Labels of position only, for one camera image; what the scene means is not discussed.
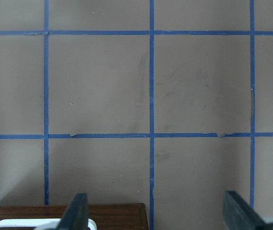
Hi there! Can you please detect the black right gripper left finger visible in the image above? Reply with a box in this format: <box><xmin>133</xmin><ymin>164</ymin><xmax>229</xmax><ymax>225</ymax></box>
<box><xmin>58</xmin><ymin>193</ymin><xmax>89</xmax><ymax>230</ymax></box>

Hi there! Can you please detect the wooden drawer with white handle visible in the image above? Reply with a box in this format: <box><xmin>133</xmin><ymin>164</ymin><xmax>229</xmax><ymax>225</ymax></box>
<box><xmin>0</xmin><ymin>203</ymin><xmax>149</xmax><ymax>230</ymax></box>

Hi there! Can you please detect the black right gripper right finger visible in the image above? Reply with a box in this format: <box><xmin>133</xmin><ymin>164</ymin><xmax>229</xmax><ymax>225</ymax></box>
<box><xmin>223</xmin><ymin>191</ymin><xmax>266</xmax><ymax>230</ymax></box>

